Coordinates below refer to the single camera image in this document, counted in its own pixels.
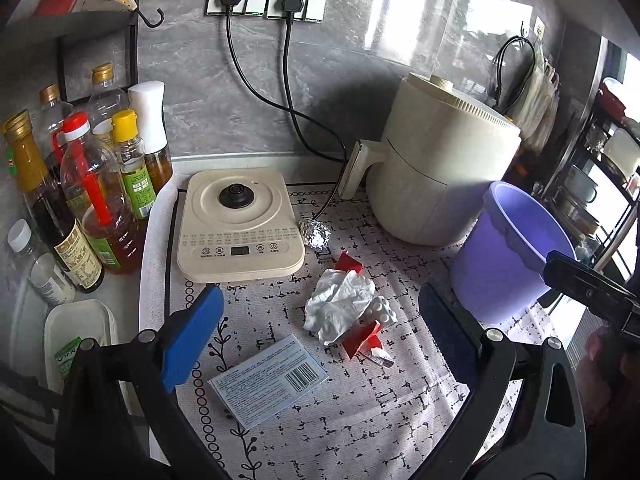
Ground person's right hand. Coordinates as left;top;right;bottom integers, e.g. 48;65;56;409
575;326;639;426

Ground black dish rack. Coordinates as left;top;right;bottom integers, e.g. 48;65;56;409
540;77;639;278

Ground purple plastic bucket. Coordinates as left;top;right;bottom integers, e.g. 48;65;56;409
449;181;575;325

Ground white lidded plastic container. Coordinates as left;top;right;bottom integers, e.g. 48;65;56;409
44;299;118;394

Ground light blue barcode card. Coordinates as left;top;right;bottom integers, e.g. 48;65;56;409
209;335;329;430

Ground white enamel mug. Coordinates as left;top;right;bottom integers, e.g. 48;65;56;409
564;165;598;204

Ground red torn wrapper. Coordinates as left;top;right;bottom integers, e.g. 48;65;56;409
332;250;396;368

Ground small white capped bottle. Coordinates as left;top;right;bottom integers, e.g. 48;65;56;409
6;219;76;307

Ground dark soy sauce bottle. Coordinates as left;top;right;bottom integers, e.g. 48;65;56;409
2;110;104;292

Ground white patterned table mat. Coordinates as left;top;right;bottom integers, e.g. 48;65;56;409
138;172;557;480

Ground white crumpled tissue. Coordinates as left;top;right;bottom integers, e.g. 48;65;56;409
304;269;398;346

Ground cream induction cooker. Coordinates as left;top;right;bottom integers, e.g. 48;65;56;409
177;168;305;284

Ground cream air fryer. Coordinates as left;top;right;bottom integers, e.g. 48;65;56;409
338;73;521;247

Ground hanging white plastic bags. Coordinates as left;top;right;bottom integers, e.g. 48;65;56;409
509;51;560;155

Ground red capped oil bottle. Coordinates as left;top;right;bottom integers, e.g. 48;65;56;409
60;112;144;274

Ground crumpled foil ball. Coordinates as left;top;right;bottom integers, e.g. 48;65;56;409
299;218;332;252

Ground yellow capped green label bottle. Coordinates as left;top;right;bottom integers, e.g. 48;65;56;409
112;108;156;220

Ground white capped spray bottle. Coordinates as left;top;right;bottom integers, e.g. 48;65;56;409
128;80;172;193

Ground clear gold capped bottle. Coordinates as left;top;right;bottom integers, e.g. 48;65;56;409
88;63;129;136
39;84;74;164

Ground black spice shelf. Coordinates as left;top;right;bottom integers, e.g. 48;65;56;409
1;0;165;100

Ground black hanging cable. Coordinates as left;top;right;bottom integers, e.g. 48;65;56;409
491;34;537;114

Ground black left power plug cable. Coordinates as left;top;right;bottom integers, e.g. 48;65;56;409
218;0;348;163

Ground black power plug cable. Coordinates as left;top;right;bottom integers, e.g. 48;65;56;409
218;0;348;163
278;0;350;221

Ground black right power plug cable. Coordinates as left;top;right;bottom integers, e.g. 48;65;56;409
278;0;350;221

